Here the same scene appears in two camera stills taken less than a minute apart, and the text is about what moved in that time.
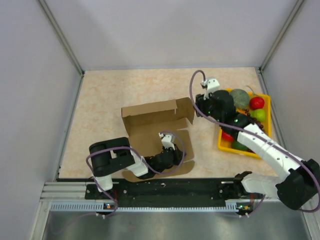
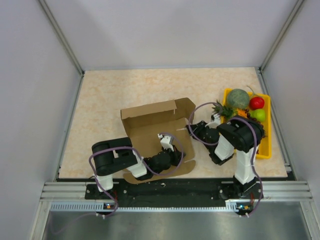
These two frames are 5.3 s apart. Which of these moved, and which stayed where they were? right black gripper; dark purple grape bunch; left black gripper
Moved: right black gripper
Stayed: left black gripper; dark purple grape bunch
